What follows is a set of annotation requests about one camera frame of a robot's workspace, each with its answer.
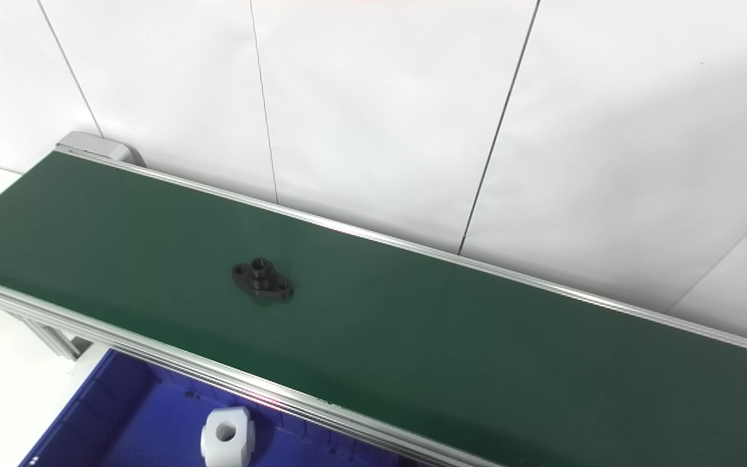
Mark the white hexagonal block part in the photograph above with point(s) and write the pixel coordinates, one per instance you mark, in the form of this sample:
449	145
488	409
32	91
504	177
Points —
244	434

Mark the blue bin with white parts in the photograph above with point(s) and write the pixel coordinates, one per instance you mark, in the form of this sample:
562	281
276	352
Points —
120	421

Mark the green conveyor belt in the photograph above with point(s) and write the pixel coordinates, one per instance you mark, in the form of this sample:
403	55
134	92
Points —
153	357
412	337

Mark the black flanged mount part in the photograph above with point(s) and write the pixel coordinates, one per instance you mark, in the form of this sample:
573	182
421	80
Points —
260	279

